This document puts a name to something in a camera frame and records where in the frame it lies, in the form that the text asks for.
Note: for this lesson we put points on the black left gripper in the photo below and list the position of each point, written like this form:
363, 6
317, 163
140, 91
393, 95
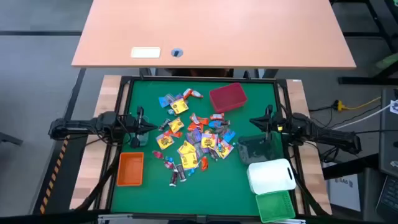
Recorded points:
132, 126

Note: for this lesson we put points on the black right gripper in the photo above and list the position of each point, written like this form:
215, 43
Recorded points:
276, 123

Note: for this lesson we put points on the blue round candy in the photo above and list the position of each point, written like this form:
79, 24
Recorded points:
171, 112

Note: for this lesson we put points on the red round candy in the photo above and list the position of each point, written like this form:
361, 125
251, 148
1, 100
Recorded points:
158, 154
169, 164

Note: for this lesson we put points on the yellow sour candy packet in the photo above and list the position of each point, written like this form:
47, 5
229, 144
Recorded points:
224, 149
179, 106
186, 147
209, 141
189, 160
176, 124
164, 141

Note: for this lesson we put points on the red plastic bin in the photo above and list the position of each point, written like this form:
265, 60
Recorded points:
228, 98

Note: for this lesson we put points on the red white candy wrapper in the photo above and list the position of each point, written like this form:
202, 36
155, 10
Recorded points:
196, 94

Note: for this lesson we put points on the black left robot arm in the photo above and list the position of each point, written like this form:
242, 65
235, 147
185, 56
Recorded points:
81, 124

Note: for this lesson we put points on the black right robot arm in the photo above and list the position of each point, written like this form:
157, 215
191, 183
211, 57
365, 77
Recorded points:
326, 135

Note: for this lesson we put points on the blue candy packet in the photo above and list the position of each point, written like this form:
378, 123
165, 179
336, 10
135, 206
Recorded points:
229, 136
214, 124
163, 101

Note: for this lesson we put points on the striped purple candy packet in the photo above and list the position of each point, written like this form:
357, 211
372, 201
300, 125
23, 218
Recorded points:
220, 130

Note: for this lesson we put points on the dark translucent plastic bin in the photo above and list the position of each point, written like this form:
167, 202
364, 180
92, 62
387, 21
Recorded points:
255, 149

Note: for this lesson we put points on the orange plastic bin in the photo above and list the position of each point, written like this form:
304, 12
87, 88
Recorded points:
130, 169

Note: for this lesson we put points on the white plastic bin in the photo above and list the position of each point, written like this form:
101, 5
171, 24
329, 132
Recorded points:
270, 175

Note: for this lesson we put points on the green plastic basket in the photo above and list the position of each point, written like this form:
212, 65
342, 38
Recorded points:
275, 207

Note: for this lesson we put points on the green table mat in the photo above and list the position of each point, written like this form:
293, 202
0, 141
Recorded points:
202, 199

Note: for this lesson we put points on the silver aluminium bar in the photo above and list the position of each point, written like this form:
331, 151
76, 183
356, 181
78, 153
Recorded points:
130, 217

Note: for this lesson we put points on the light wooden desk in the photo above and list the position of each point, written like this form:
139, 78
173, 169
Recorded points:
217, 31

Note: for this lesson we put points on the black hazard striped base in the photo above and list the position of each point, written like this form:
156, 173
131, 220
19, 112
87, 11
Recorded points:
65, 186

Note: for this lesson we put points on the white box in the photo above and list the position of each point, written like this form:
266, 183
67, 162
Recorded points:
345, 196

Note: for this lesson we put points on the black computer case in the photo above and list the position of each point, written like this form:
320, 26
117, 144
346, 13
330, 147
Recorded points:
388, 140

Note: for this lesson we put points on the grey chair leg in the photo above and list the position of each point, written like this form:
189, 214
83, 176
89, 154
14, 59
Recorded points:
11, 138

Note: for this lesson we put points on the black keyboard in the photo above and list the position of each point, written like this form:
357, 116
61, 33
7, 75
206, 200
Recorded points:
388, 199

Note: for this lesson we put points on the black table frame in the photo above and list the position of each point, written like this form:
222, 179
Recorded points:
202, 78

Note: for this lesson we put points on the black desk leg frame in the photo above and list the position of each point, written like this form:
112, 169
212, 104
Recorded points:
367, 80

